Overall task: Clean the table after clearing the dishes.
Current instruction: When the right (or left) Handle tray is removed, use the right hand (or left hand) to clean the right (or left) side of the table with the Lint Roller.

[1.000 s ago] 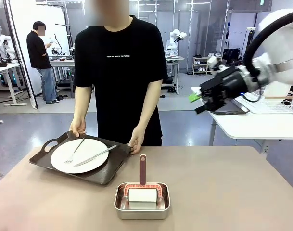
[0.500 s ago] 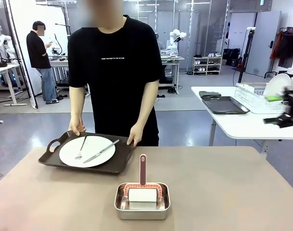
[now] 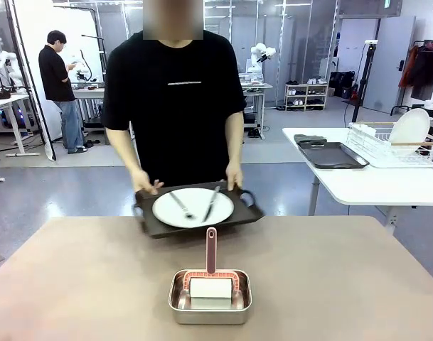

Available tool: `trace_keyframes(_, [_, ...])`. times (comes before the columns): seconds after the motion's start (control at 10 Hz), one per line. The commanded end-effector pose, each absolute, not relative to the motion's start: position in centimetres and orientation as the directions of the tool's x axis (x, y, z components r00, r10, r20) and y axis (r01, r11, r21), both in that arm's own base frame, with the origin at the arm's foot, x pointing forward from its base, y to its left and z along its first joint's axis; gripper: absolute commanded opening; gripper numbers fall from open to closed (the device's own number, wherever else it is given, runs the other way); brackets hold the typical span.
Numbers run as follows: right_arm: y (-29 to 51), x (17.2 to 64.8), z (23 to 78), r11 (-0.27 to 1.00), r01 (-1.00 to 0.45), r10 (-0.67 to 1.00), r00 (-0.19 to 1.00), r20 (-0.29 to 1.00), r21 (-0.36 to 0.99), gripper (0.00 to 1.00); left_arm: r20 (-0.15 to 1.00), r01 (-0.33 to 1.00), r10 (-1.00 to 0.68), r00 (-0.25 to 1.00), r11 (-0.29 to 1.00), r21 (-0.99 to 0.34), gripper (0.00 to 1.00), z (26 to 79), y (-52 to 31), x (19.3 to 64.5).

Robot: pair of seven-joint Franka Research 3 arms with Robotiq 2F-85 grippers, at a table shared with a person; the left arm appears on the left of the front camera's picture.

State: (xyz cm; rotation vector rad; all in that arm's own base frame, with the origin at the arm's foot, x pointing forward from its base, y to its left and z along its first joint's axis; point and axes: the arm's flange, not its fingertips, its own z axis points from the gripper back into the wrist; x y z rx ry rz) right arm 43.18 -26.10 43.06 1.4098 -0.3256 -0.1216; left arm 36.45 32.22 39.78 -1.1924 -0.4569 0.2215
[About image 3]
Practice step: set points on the person's left hand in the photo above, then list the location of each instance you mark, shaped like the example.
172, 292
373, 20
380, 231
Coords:
234, 175

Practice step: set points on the person's right hand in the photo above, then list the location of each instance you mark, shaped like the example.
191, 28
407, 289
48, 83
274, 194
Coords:
143, 181

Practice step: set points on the silver table knife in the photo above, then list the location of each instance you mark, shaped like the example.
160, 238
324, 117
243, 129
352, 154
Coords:
210, 204

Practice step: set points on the silver fork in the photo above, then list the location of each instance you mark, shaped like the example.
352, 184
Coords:
178, 201

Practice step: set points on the dark brown serving tray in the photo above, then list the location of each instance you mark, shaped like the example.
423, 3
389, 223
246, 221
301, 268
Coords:
237, 218

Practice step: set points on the large white dinner plate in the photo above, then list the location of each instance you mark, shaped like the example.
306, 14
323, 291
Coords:
196, 200

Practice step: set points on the dark grey cloth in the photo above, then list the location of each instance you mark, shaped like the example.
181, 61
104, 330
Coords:
308, 138

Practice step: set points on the person's right forearm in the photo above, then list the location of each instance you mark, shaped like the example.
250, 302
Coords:
125, 152

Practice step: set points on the person's left forearm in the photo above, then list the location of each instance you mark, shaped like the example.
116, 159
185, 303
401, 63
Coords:
235, 149

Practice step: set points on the person in black t-shirt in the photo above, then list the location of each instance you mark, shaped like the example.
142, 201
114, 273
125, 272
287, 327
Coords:
173, 106

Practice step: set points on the white robot work table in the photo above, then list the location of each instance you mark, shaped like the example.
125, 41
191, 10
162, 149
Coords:
255, 86

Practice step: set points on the black serving tray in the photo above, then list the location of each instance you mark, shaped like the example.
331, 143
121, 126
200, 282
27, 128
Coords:
330, 156

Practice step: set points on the black backdrop stand pole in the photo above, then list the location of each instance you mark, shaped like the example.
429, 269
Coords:
50, 151

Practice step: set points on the grey background work table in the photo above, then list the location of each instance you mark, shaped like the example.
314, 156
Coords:
90, 93

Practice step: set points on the white shoe rack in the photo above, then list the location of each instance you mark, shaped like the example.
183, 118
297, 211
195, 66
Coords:
306, 94

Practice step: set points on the white robot with black gripper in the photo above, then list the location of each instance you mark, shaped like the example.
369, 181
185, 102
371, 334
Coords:
260, 49

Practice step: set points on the white robot beside background man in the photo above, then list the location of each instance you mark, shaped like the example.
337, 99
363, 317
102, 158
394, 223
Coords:
81, 67

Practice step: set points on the background man in jeans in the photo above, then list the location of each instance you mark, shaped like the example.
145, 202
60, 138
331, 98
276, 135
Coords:
54, 78

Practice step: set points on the black bags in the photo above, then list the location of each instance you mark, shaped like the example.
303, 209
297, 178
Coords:
340, 83

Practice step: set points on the rectangular metal tin tray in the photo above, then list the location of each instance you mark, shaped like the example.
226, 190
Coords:
209, 316

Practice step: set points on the white side table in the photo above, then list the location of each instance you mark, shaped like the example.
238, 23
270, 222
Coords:
379, 184

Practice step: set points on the white background desk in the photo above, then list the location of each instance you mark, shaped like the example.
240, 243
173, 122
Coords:
6, 99

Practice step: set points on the white backdrop screen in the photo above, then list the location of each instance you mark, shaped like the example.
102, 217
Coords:
81, 28

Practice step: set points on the white background robot arms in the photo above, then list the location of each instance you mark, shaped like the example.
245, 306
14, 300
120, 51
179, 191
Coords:
4, 57

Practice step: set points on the orange jacket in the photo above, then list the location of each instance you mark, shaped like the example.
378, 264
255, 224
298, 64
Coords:
408, 67

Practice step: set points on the black jacket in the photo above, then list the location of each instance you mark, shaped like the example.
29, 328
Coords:
426, 71

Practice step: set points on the black camera tripod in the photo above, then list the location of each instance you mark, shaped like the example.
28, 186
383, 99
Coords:
371, 42

